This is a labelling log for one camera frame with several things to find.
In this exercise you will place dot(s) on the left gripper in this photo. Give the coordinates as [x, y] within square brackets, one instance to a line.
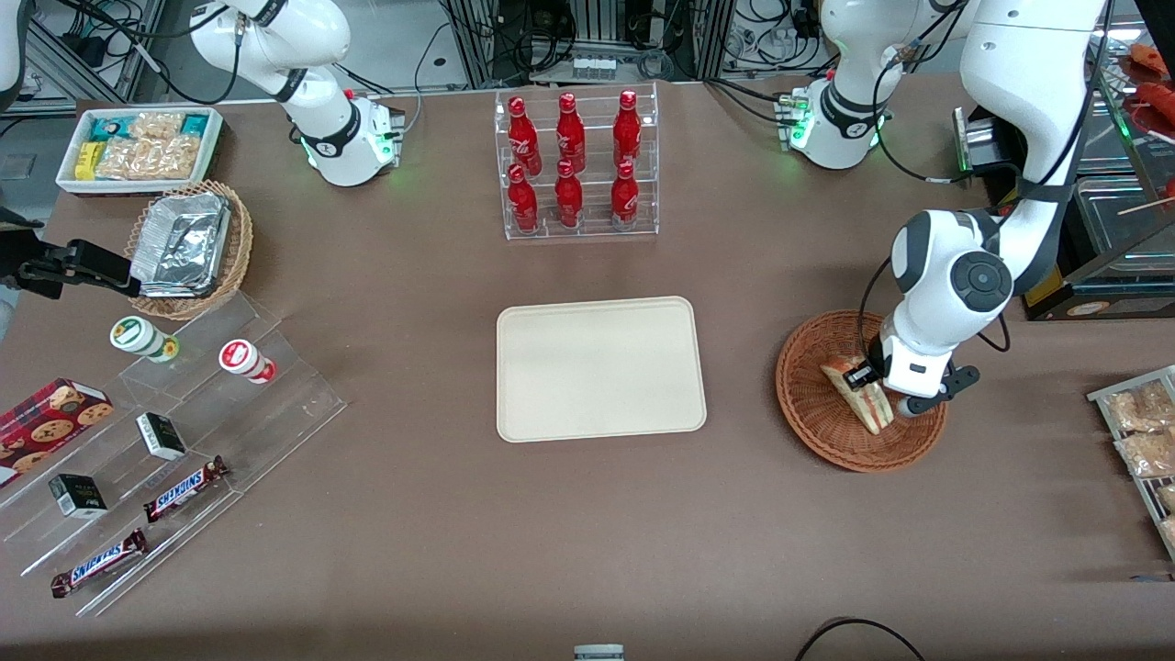
[873, 361]

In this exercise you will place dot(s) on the triangular sandwich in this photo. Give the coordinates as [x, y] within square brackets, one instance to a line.
[872, 413]

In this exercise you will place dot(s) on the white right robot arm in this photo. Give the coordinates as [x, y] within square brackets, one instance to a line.
[275, 37]

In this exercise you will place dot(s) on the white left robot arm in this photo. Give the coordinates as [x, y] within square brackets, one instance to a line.
[1010, 55]

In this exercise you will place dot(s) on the round brown wicker basket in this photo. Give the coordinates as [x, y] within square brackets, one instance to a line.
[812, 413]

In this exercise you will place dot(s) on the light wicker basket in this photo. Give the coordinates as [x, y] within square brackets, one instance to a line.
[239, 248]

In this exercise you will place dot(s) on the tray of packaged crackers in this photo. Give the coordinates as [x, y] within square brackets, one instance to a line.
[1102, 397]

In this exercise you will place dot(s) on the beige plastic tray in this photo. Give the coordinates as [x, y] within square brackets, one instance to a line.
[597, 367]

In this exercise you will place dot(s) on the green lid cup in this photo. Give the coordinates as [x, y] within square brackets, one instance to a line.
[133, 335]

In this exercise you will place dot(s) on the aluminium foil containers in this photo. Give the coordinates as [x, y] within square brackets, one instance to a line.
[179, 243]

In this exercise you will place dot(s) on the white rectangular snack bin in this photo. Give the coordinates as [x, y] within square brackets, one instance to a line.
[69, 182]

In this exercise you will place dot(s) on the yellow snack pack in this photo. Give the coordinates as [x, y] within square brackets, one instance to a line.
[87, 162]

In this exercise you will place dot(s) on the large clear cracker bag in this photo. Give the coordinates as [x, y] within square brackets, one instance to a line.
[151, 160]

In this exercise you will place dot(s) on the teal snack pack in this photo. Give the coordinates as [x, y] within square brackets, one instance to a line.
[108, 128]
[195, 123]

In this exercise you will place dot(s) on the red cookie box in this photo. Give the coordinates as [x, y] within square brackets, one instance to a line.
[46, 422]

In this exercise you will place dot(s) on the small clear cracker bag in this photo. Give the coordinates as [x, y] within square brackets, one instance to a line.
[156, 124]

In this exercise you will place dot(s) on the red lid cup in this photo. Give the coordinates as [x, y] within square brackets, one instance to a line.
[241, 356]

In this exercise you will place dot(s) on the small black box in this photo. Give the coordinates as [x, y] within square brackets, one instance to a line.
[78, 496]
[161, 436]

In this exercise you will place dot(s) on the clear acrylic step stand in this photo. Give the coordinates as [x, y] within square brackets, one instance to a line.
[229, 422]

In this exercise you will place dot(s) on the black hot food display case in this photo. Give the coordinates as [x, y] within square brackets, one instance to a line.
[1083, 310]

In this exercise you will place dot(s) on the snickers bar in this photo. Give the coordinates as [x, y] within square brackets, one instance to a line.
[184, 489]
[99, 562]

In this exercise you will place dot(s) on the clear bag of snacks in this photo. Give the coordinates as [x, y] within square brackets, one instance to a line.
[1138, 408]
[1168, 498]
[1169, 532]
[1147, 454]

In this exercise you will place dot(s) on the red cola bottle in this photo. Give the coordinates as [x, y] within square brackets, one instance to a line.
[570, 136]
[523, 204]
[522, 138]
[568, 200]
[624, 200]
[627, 133]

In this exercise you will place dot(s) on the clear acrylic bottle rack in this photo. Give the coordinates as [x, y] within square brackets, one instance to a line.
[592, 229]

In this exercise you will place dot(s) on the aluminium equipment rack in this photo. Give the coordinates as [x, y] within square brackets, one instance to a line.
[698, 37]

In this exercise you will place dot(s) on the small grey device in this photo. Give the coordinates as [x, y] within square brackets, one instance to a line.
[598, 653]

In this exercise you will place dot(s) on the red sausage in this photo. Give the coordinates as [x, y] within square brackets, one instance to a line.
[1158, 99]
[1152, 59]

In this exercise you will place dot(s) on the white power strip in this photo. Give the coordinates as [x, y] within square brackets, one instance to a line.
[594, 66]

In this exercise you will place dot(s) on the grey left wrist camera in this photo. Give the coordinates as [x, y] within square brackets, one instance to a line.
[945, 390]

